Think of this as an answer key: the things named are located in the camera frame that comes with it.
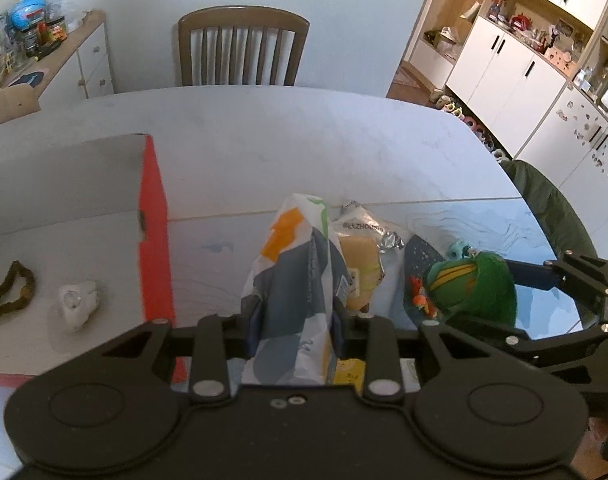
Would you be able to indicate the clear wrapped bread packet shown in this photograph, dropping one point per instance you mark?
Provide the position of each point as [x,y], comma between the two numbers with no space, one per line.
[361,260]

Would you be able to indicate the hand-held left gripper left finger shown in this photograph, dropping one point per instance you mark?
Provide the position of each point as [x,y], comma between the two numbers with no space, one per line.
[253,330]

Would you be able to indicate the red cardboard box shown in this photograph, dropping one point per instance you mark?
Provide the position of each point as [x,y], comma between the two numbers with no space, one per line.
[59,185]

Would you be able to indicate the row of shoes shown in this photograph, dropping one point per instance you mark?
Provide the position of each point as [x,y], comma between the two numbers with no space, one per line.
[471,122]

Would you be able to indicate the small yellow box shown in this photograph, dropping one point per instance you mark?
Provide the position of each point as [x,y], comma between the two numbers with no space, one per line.
[348,372]

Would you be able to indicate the white wall cabinet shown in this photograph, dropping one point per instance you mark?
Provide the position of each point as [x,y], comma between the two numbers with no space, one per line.
[509,70]

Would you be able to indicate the white orange grey snack bag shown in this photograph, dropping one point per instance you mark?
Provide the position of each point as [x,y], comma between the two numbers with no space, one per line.
[294,280]

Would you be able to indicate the white sideboard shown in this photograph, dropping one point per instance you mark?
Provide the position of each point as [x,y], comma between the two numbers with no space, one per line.
[91,60]

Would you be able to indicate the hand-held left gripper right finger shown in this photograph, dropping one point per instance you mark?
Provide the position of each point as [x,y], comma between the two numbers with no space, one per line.
[340,330]

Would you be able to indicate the orange label jar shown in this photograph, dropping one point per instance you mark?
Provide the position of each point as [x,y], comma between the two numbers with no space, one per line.
[57,30]

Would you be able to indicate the green padded chair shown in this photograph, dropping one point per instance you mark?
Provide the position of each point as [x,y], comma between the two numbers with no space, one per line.
[549,210]

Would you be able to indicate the dark glass jar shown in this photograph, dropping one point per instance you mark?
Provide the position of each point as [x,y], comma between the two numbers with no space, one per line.
[30,41]

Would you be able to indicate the brown wooden chair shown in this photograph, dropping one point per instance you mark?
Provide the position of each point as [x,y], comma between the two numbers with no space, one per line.
[244,15]

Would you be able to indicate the green plush pouch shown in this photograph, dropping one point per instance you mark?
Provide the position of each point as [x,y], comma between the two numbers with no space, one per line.
[484,285]

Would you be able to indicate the brown hair scrunchie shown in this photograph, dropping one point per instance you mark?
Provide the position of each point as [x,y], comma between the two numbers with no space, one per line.
[28,282]

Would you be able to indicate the clear plastic bag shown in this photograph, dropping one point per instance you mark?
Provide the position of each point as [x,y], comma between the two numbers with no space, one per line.
[71,15]

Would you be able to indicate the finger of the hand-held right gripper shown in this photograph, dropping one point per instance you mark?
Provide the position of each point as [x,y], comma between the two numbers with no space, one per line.
[494,327]
[531,275]

